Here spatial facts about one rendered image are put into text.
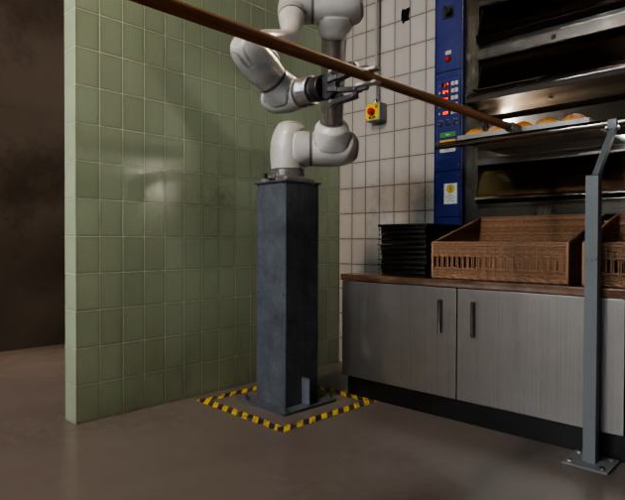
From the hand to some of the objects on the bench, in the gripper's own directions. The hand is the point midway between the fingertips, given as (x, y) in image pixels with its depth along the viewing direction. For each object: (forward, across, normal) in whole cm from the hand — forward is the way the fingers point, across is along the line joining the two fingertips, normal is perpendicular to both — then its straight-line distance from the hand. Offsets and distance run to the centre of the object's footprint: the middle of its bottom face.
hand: (368, 76), depth 152 cm
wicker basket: (+1, +62, -104) cm, 121 cm away
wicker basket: (+60, +61, -103) cm, 134 cm away
